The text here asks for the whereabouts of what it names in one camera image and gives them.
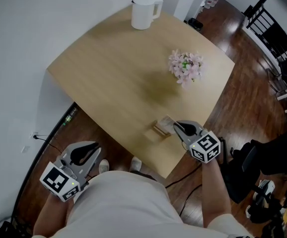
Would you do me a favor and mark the person's white left shoe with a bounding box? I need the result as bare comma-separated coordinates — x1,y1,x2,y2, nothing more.
98,159,110,175

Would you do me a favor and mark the wooden card holder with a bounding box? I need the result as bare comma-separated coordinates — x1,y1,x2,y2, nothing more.
143,119,174,144

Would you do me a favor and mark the clear plastic bottle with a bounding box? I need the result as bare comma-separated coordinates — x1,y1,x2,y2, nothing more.
63,107,79,126

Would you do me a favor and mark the black floor cable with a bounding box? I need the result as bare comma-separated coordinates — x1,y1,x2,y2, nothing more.
165,164,204,217

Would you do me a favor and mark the person's left forearm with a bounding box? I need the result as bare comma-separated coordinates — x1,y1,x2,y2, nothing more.
32,194,71,236

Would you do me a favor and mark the black office chair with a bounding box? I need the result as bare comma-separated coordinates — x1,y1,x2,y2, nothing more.
217,129,287,204

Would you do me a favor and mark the black power cable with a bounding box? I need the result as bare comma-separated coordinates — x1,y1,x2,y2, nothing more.
33,135,63,156

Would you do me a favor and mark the person's right forearm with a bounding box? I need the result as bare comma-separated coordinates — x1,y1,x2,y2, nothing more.
201,158,232,229

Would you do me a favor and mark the pink flower bouquet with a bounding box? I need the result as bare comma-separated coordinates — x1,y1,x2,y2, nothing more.
168,49,205,89

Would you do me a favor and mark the person's white right shoe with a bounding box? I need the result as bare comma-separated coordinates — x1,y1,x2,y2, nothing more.
129,156,143,173

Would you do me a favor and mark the white electric kettle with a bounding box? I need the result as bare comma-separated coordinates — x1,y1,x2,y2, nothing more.
131,0,164,31

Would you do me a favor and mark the person's white clothing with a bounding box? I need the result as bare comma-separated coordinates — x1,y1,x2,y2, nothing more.
32,170,255,238

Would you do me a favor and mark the small black floor object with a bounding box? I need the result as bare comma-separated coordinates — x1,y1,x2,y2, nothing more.
187,17,204,31

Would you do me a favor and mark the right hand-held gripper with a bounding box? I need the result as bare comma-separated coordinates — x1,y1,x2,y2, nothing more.
173,119,221,164

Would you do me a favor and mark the person's white shoe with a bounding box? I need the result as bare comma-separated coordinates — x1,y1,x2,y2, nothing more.
129,156,143,173
98,159,110,175

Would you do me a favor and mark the white and black device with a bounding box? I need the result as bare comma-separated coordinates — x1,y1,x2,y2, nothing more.
245,179,276,218

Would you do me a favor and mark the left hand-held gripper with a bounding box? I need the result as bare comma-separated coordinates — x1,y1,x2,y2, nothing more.
39,141,102,203

